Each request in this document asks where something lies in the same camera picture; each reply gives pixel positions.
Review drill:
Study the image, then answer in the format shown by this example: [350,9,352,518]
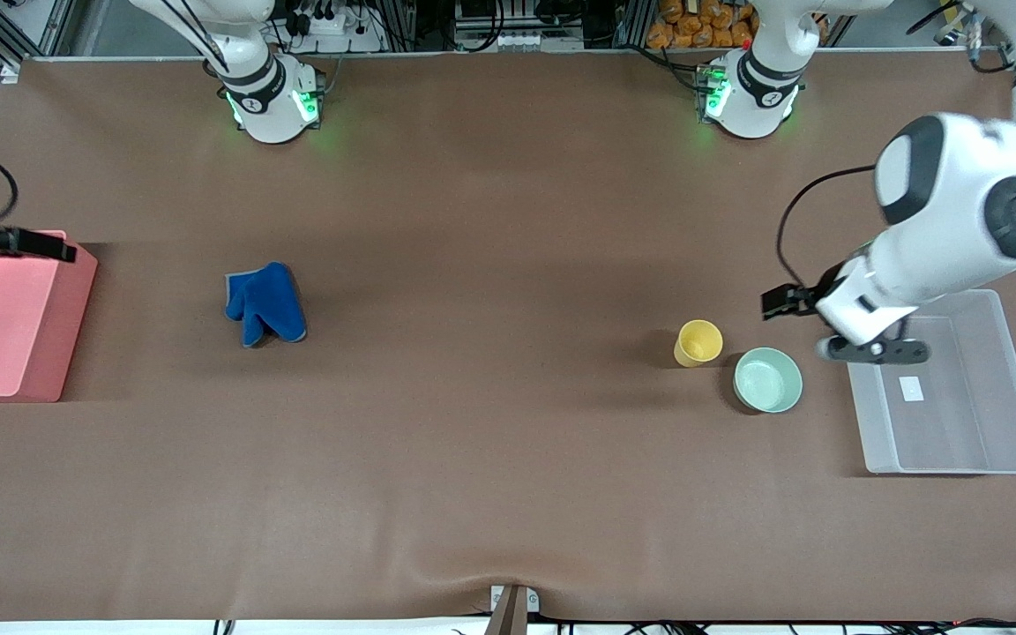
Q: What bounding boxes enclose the light green bowl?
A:
[734,347,803,414]

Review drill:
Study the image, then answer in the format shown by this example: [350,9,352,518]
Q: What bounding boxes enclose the yellow cup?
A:
[674,319,724,369]

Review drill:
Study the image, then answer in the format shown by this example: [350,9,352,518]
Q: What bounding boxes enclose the blue cloth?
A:
[224,261,308,348]

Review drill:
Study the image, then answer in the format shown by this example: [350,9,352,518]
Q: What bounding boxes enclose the pink plastic bin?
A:
[0,229,99,404]

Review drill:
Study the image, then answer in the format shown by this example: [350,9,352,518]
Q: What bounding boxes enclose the clear plastic bin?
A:
[847,288,1016,477]

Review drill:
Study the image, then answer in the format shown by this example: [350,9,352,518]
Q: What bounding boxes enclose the brown table cover mat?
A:
[0,49,1016,623]

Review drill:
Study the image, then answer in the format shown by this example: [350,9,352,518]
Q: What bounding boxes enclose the orange snack bags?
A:
[646,0,756,50]

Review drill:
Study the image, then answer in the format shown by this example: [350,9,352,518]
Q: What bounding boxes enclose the small white power strip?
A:
[489,32,562,52]

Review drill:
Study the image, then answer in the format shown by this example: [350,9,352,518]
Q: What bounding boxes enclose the large white power strip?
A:
[272,7,385,54]

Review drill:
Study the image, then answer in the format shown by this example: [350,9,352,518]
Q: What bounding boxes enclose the aluminium frame profile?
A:
[0,0,77,70]

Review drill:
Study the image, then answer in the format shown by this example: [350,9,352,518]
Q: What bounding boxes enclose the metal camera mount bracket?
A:
[483,584,541,635]

